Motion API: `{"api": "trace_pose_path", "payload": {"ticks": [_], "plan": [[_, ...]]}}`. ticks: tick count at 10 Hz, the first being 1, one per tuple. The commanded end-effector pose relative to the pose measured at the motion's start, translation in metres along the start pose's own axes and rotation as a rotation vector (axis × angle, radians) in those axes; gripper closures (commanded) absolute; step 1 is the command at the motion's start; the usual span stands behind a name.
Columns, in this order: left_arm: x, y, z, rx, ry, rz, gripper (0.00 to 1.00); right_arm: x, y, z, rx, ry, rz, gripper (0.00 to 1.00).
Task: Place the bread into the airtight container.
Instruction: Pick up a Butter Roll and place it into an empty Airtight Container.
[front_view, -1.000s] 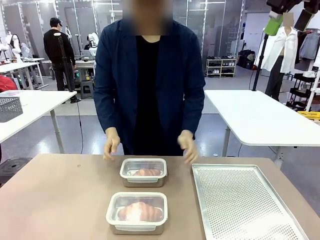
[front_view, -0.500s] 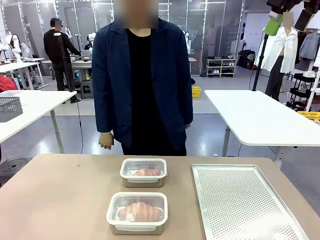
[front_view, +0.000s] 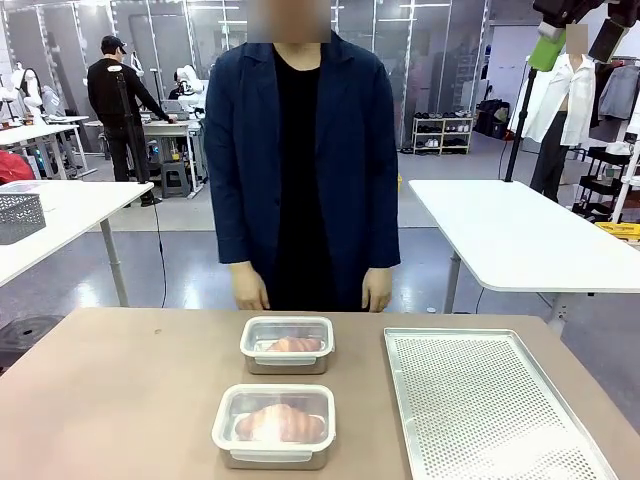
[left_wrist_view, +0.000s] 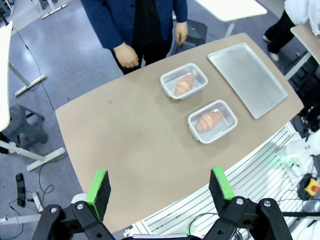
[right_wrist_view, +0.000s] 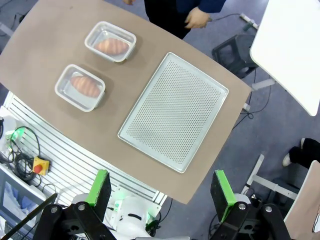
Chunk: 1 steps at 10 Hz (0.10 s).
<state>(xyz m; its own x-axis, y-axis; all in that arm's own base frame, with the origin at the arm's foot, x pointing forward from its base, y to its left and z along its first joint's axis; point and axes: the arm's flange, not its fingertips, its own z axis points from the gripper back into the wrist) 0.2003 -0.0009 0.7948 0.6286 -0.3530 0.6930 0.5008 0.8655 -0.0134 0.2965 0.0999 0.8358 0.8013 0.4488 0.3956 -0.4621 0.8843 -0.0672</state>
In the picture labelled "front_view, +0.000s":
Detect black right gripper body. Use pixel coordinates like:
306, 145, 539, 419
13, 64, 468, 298
532, 0, 640, 26

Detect clear lid white rim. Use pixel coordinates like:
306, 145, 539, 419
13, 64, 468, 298
211, 383, 337, 457
239, 315, 335, 362

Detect golden croissant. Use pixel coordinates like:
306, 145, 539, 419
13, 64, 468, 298
234, 403, 325, 444
263, 336, 323, 354

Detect person's right forearm navy sleeve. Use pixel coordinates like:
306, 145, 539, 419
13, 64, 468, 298
210, 184, 254, 266

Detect person's left forearm navy sleeve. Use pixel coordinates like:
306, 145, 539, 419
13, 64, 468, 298
365, 184, 402, 272

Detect steel airtight container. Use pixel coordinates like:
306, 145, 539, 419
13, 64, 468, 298
211, 383, 337, 472
239, 315, 335, 376

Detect person's left hand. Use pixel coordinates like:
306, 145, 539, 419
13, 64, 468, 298
361, 267, 394, 315

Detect person's right hand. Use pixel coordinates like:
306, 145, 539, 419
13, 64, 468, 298
233, 260, 272, 312

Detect grey hanging jacket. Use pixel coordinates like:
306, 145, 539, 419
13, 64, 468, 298
597, 64, 640, 121

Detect black stand pole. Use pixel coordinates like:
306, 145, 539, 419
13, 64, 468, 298
503, 67, 540, 184

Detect black bag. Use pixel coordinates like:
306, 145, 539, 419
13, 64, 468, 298
473, 98, 512, 140

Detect wooden shoe rack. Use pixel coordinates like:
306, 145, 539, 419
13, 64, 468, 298
411, 114, 475, 156

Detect black utility cart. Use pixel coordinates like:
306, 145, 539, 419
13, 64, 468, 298
571, 144, 637, 222

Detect white table rounded corners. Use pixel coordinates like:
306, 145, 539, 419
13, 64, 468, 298
407, 178, 640, 334

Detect yellow plastic crate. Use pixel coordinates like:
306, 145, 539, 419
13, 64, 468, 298
593, 220, 640, 245

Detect person in navy jacket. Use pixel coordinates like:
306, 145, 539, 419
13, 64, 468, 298
203, 0, 402, 315

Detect perforated aluminium baking tray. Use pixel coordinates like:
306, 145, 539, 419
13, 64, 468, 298
383, 327, 621, 480

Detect grey workbench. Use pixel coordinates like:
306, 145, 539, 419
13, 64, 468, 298
83, 115, 207, 197

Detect grey plastic stool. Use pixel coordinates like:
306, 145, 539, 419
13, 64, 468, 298
159, 162, 194, 199

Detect man in black cap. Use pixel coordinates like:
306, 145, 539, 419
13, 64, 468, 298
86, 34, 177, 209

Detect white table with basket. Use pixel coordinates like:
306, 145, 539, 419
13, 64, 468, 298
0, 179, 155, 309

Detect white background desk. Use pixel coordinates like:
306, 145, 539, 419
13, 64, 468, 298
0, 114, 97, 180

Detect red fabric item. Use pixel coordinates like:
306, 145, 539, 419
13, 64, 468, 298
0, 148, 37, 186

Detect grey mesh basket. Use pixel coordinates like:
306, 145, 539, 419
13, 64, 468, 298
0, 192, 48, 246

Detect black round floor base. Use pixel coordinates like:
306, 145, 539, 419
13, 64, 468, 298
0, 313, 67, 374

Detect black tripod with cable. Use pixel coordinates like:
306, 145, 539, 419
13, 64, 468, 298
115, 72, 167, 307

